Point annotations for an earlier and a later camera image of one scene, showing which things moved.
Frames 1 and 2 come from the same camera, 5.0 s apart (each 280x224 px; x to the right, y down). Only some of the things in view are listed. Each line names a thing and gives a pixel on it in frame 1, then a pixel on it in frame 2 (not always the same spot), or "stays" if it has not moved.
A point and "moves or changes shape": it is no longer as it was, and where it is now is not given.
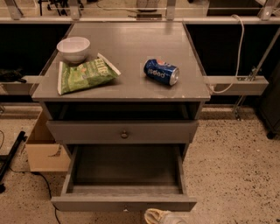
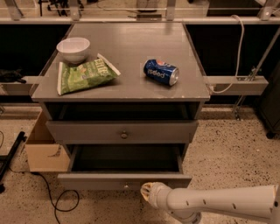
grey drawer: [124, 178] moves or changes shape
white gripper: [157, 216] to [152, 192]
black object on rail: [11, 75] stays
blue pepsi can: [161, 71] stays
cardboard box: [44, 153] stays
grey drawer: [122, 131] stays
